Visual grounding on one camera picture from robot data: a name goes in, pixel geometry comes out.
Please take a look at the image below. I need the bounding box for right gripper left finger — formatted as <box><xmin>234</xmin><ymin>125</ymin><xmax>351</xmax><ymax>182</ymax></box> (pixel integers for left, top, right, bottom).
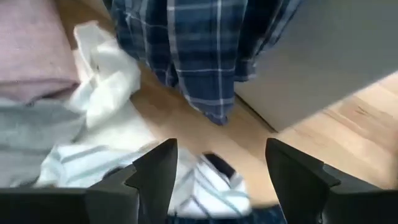
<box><xmin>85</xmin><ymin>138</ymin><xmax>178</xmax><ymax>224</ymax></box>

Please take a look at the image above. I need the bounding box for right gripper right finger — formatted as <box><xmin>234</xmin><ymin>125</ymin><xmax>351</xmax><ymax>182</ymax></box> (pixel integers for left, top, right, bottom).
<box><xmin>266</xmin><ymin>138</ymin><xmax>398</xmax><ymax>224</ymax></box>

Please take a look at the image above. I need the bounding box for blue plaid shirt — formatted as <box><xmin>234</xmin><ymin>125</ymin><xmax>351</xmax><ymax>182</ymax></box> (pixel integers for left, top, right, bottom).
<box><xmin>110</xmin><ymin>0</ymin><xmax>304</xmax><ymax>127</ymax></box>

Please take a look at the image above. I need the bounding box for pink shirt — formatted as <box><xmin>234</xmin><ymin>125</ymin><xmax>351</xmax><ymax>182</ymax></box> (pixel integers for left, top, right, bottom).
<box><xmin>0</xmin><ymin>0</ymin><xmax>81</xmax><ymax>105</ymax></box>

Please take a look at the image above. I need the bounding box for navy dotted garment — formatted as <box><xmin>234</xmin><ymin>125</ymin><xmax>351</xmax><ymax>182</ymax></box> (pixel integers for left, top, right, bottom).
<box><xmin>166</xmin><ymin>203</ymin><xmax>289</xmax><ymax>224</ymax></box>

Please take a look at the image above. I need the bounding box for white teal striped sock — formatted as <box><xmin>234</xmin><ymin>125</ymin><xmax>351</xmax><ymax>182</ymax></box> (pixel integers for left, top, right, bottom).
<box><xmin>35</xmin><ymin>141</ymin><xmax>252</xmax><ymax>218</ymax></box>

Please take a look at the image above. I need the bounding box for grey sock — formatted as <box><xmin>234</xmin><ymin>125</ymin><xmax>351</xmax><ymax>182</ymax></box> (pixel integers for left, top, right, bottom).
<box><xmin>0</xmin><ymin>98</ymin><xmax>88</xmax><ymax>189</ymax></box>

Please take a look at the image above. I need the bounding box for beige fabric storage bin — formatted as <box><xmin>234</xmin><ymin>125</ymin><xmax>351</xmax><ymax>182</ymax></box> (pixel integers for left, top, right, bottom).
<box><xmin>233</xmin><ymin>0</ymin><xmax>398</xmax><ymax>133</ymax></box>

